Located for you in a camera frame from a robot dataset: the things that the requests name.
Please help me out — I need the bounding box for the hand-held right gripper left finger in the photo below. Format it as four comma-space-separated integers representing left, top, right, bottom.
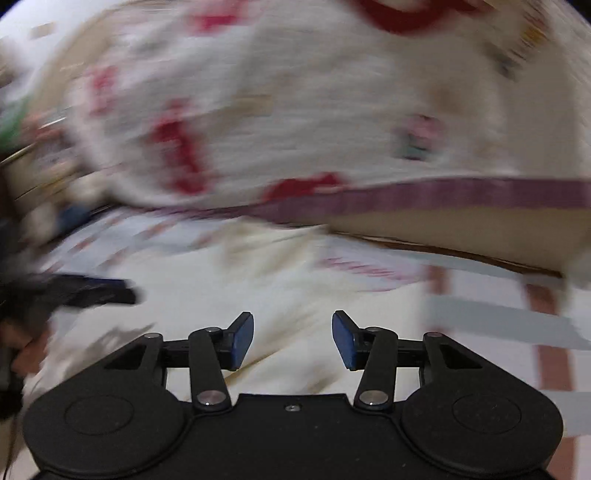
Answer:
104, 311, 255, 412

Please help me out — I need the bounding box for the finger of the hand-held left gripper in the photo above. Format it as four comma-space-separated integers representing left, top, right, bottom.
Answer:
48, 274, 138, 307

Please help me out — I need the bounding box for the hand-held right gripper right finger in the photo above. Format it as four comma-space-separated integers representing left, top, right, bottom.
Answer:
332, 310, 485, 411

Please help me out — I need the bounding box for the white red-printed garment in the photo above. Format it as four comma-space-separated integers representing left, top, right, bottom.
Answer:
60, 0, 591, 227

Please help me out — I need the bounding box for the person's left hand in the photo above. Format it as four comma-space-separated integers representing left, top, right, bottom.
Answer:
0, 320, 51, 377

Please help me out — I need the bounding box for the white printed bed sheet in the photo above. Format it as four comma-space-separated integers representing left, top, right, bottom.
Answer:
0, 203, 591, 480

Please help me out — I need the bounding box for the green object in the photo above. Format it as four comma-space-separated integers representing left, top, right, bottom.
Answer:
0, 99, 26, 148

